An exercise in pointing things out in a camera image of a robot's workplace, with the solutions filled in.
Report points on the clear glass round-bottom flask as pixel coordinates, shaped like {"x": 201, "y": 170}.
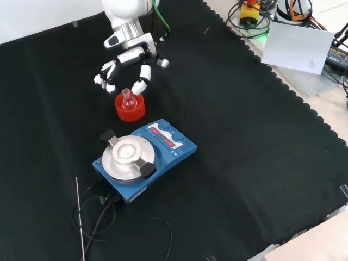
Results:
{"x": 129, "y": 102}

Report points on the black bench cloth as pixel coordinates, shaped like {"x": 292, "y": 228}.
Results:
{"x": 244, "y": 149}

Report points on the blue base heater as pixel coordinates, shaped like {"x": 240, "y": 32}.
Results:
{"x": 163, "y": 168}

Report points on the yellow stop button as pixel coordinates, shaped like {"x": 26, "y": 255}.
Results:
{"x": 250, "y": 13}

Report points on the thin metal probe rod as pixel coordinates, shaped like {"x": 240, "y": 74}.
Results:
{"x": 80, "y": 217}

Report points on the clear cloth clip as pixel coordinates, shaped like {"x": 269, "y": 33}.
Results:
{"x": 211, "y": 258}
{"x": 344, "y": 190}
{"x": 75, "y": 24}

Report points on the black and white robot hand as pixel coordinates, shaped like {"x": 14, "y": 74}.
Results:
{"x": 133, "y": 53}

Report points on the pale board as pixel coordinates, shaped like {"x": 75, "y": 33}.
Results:
{"x": 296, "y": 46}

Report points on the black power adapter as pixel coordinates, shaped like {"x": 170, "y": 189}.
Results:
{"x": 337, "y": 55}

